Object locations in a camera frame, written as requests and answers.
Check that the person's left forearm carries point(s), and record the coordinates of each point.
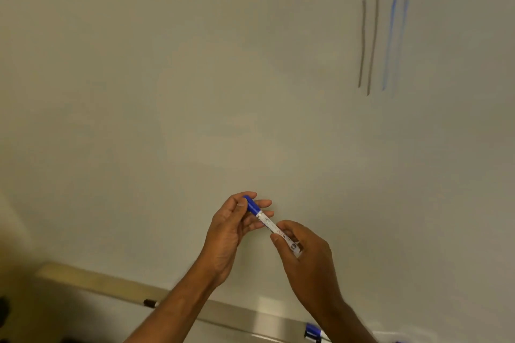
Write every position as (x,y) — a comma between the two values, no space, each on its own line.
(177,310)

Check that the black marker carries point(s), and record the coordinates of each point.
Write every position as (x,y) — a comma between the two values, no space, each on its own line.
(150,303)

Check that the person's left hand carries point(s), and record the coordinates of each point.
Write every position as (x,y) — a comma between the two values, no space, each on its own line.
(225,240)

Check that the white whiteboard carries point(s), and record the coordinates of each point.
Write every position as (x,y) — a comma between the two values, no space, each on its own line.
(257,93)

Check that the person's right hand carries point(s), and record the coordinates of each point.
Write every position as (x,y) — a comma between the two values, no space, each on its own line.
(312,268)

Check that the person's left little finger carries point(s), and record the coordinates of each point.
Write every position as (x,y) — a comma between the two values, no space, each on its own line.
(252,227)

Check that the white marker with blue cap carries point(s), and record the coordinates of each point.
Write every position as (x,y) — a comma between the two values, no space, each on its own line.
(314,334)
(267,223)

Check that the person's right thumb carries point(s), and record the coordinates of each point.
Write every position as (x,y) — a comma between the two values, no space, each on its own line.
(279,246)

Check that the person's left thumb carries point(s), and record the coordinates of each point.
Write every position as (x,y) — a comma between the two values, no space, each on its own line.
(232,207)

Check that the whiteboard marker tray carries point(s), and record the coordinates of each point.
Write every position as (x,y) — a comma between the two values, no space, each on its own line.
(120,288)

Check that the person's left middle finger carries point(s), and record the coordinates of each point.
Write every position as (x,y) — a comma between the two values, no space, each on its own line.
(266,203)

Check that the person's right forearm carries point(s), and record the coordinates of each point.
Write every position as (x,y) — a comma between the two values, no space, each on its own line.
(346,324)

